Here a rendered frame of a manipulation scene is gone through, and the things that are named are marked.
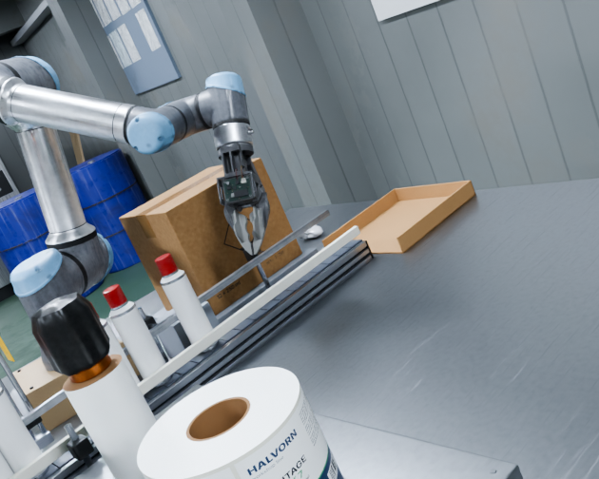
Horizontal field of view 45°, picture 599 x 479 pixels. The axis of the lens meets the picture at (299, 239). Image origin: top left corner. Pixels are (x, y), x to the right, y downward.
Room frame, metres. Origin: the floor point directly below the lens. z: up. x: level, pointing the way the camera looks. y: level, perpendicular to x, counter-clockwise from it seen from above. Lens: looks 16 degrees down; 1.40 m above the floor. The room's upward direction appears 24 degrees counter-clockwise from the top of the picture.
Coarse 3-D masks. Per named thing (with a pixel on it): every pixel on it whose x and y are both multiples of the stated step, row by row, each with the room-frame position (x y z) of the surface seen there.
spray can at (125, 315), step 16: (112, 288) 1.27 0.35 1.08; (112, 304) 1.26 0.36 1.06; (128, 304) 1.26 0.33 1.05; (112, 320) 1.26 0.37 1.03; (128, 320) 1.25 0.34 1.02; (128, 336) 1.25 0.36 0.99; (144, 336) 1.25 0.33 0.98; (128, 352) 1.26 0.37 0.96; (144, 352) 1.25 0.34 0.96; (160, 352) 1.27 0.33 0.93; (144, 368) 1.25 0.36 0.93; (160, 384) 1.25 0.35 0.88
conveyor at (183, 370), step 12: (360, 240) 1.57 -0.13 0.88; (336, 252) 1.56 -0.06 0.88; (324, 264) 1.51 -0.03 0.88; (312, 276) 1.48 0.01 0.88; (288, 288) 1.47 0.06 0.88; (276, 300) 1.42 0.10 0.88; (264, 312) 1.39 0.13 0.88; (240, 324) 1.38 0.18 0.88; (228, 336) 1.34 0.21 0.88; (216, 348) 1.31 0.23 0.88; (192, 360) 1.30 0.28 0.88; (180, 372) 1.27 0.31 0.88; (168, 384) 1.24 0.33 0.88; (60, 468) 1.10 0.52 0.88
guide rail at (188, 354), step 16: (336, 240) 1.53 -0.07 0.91; (320, 256) 1.49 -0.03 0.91; (304, 272) 1.46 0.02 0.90; (272, 288) 1.41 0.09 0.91; (256, 304) 1.38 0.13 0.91; (224, 320) 1.34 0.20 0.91; (240, 320) 1.35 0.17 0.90; (208, 336) 1.30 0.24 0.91; (192, 352) 1.28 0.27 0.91; (160, 368) 1.24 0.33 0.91; (176, 368) 1.25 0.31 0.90; (144, 384) 1.21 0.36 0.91; (80, 432) 1.13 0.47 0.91; (64, 448) 1.11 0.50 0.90; (32, 464) 1.08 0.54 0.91; (48, 464) 1.09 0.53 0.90
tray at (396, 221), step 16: (400, 192) 1.88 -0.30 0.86; (416, 192) 1.83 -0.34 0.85; (432, 192) 1.79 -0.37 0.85; (448, 192) 1.75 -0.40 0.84; (464, 192) 1.67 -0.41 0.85; (368, 208) 1.83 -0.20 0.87; (384, 208) 1.86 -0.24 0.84; (400, 208) 1.82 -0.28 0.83; (416, 208) 1.76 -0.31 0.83; (432, 208) 1.71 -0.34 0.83; (448, 208) 1.62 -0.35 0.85; (352, 224) 1.78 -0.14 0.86; (368, 224) 1.80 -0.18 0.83; (384, 224) 1.75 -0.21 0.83; (400, 224) 1.70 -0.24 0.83; (416, 224) 1.55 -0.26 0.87; (432, 224) 1.58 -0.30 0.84; (368, 240) 1.68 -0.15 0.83; (384, 240) 1.63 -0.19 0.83; (400, 240) 1.52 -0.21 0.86; (416, 240) 1.54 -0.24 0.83
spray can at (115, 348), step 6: (102, 324) 1.23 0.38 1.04; (108, 324) 1.24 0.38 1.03; (108, 330) 1.23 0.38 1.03; (114, 336) 1.24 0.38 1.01; (114, 342) 1.23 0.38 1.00; (114, 348) 1.22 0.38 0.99; (120, 348) 1.23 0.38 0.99; (126, 360) 1.23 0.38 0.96; (132, 372) 1.23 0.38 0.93; (138, 378) 1.24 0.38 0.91; (144, 396) 1.23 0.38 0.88
